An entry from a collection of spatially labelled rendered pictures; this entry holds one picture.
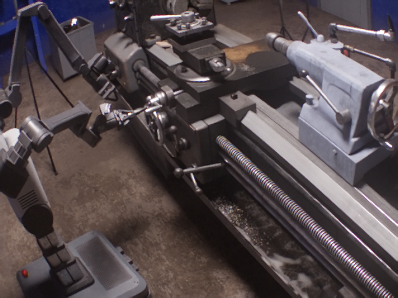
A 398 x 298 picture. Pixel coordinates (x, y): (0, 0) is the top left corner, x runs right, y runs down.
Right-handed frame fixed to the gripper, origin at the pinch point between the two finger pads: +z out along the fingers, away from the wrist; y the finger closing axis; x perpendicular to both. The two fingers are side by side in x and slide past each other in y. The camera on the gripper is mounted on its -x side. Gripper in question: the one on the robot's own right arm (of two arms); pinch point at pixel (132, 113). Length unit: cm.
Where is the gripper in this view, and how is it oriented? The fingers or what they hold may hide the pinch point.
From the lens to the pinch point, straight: 208.9
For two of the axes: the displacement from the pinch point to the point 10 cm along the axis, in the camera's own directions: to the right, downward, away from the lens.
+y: -1.5, 4.6, 8.8
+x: 4.6, 8.1, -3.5
